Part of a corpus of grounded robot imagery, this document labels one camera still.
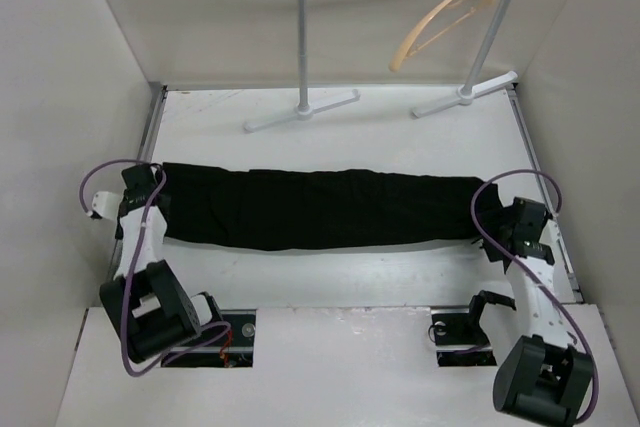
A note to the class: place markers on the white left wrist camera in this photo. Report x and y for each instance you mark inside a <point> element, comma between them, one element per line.
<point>104,205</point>

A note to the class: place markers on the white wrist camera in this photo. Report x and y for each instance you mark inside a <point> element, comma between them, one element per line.
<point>551,234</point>
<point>104,205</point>

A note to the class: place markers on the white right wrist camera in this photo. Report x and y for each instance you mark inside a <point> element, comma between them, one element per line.
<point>551,234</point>

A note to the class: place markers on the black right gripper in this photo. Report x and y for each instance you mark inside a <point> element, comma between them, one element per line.
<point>489,227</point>

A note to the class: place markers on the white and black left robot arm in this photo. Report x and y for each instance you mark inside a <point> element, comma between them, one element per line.
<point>155,319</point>

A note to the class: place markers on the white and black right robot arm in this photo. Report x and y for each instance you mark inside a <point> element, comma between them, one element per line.
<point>541,377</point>

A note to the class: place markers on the beige plastic hanger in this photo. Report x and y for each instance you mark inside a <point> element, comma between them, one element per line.
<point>436,23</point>

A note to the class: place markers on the black trousers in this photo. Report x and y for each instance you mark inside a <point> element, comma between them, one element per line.
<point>273,210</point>

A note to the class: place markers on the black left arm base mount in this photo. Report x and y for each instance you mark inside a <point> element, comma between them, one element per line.
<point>235,349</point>

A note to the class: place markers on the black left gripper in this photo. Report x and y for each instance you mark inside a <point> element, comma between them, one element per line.
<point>119,231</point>

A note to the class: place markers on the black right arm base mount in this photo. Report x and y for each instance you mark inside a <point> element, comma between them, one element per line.
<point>459,342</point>

